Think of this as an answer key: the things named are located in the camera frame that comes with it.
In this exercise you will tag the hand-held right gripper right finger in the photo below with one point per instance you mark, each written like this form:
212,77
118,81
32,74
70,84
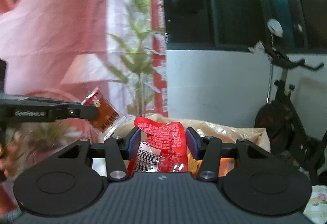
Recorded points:
193,143

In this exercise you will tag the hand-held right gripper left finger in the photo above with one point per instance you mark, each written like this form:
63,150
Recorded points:
134,144

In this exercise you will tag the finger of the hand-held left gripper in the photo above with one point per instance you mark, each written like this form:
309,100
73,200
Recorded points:
84,112

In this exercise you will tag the small brown snack packet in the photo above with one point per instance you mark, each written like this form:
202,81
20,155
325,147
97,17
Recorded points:
106,111

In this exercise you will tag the red snack packet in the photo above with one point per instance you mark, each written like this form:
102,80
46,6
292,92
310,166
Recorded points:
163,134

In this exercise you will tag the beige cardboard box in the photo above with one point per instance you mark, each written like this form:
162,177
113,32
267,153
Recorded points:
230,132

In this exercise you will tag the small potted plant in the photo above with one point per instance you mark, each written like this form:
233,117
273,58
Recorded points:
46,135

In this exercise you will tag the tall green leafy plant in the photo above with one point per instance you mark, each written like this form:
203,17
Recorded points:
139,60

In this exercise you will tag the red printed backdrop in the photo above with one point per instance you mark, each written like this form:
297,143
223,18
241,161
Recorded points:
46,34

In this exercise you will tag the black exercise bike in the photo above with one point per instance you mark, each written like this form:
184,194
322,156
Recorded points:
270,118

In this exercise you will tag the dark glass window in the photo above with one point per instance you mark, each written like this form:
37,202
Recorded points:
230,9

